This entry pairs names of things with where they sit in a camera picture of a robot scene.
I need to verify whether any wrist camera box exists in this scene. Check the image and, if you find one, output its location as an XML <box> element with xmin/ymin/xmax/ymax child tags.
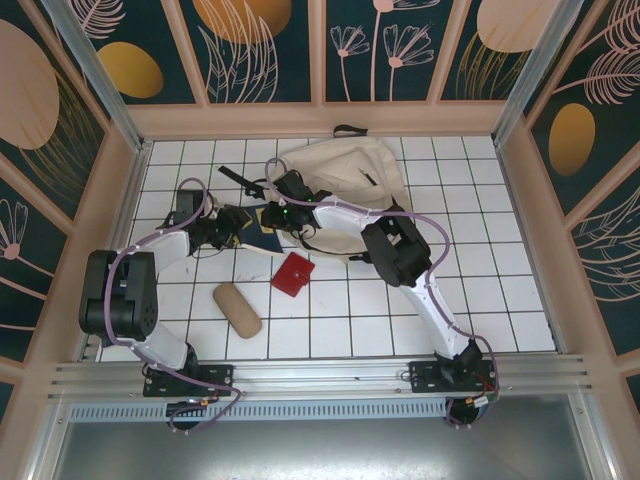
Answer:
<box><xmin>174</xmin><ymin>187</ymin><xmax>205</xmax><ymax>222</ymax></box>
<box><xmin>271</xmin><ymin>170</ymin><xmax>309</xmax><ymax>201</ymax></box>

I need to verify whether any red snap wallet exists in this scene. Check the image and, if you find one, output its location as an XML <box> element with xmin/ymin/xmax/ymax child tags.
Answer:
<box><xmin>270</xmin><ymin>251</ymin><xmax>318</xmax><ymax>299</ymax></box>

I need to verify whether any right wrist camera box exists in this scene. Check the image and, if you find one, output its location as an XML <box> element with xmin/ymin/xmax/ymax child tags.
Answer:
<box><xmin>271</xmin><ymin>170</ymin><xmax>309</xmax><ymax>201</ymax></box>

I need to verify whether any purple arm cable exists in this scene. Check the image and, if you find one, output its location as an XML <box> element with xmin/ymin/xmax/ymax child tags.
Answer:
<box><xmin>101</xmin><ymin>176</ymin><xmax>247</xmax><ymax>434</ymax></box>
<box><xmin>264</xmin><ymin>156</ymin><xmax>504</xmax><ymax>430</ymax></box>

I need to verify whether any beige canvas backpack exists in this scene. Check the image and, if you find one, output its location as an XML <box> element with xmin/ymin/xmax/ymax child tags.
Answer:
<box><xmin>217</xmin><ymin>124</ymin><xmax>413</xmax><ymax>267</ymax></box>

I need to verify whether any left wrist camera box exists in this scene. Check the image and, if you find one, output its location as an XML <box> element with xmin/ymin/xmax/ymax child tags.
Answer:
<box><xmin>174</xmin><ymin>187</ymin><xmax>205</xmax><ymax>222</ymax></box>

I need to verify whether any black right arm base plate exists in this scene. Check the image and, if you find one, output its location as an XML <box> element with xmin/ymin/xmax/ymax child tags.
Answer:
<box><xmin>408</xmin><ymin>360</ymin><xmax>502</xmax><ymax>397</ymax></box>

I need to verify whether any aluminium rail frame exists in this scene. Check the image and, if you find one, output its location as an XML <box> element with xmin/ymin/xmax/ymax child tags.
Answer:
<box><xmin>47</xmin><ymin>353</ymin><xmax>599</xmax><ymax>404</ymax></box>

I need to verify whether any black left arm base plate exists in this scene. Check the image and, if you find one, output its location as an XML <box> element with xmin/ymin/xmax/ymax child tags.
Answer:
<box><xmin>142</xmin><ymin>363</ymin><xmax>236</xmax><ymax>398</ymax></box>

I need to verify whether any grey metal sheet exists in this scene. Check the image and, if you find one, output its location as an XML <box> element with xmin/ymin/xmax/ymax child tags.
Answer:
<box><xmin>29</xmin><ymin>394</ymin><xmax>619</xmax><ymax>480</ymax></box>

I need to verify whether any blue book yellow label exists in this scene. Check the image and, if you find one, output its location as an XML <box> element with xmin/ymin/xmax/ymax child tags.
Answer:
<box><xmin>234</xmin><ymin>206</ymin><xmax>299</xmax><ymax>258</ymax></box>

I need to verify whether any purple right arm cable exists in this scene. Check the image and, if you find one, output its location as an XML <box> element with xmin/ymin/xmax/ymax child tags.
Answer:
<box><xmin>264</xmin><ymin>156</ymin><xmax>504</xmax><ymax>430</ymax></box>

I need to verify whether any aluminium corner post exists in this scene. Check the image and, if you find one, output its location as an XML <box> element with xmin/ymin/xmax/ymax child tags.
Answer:
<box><xmin>491</xmin><ymin>0</ymin><xmax>582</xmax><ymax>147</ymax></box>
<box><xmin>41</xmin><ymin>0</ymin><xmax>152</xmax><ymax>152</ymax></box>

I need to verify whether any tan pencil case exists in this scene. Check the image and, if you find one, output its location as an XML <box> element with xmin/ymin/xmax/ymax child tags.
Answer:
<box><xmin>211</xmin><ymin>281</ymin><xmax>264</xmax><ymax>342</ymax></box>

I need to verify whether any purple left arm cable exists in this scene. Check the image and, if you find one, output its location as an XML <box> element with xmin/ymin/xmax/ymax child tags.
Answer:
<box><xmin>101</xmin><ymin>176</ymin><xmax>247</xmax><ymax>434</ymax></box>

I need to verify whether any grey slotted cable duct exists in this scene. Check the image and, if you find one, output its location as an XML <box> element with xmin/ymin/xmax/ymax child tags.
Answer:
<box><xmin>66</xmin><ymin>403</ymin><xmax>449</xmax><ymax>422</ymax></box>

